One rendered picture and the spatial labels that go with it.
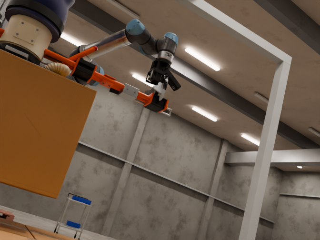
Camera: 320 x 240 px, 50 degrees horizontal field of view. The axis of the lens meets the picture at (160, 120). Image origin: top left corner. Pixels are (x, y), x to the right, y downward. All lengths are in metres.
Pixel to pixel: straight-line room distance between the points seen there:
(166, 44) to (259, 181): 2.69
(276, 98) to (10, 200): 9.66
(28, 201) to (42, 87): 11.17
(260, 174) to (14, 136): 3.24
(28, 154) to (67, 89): 0.26
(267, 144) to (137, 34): 2.83
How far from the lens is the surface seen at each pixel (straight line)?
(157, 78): 1.56
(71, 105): 1.23
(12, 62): 1.25
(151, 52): 1.71
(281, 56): 4.62
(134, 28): 1.60
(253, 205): 3.99
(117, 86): 1.48
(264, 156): 4.11
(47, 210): 12.50
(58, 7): 1.47
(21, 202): 12.30
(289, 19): 7.26
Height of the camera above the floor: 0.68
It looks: 18 degrees up
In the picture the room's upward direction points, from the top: 18 degrees clockwise
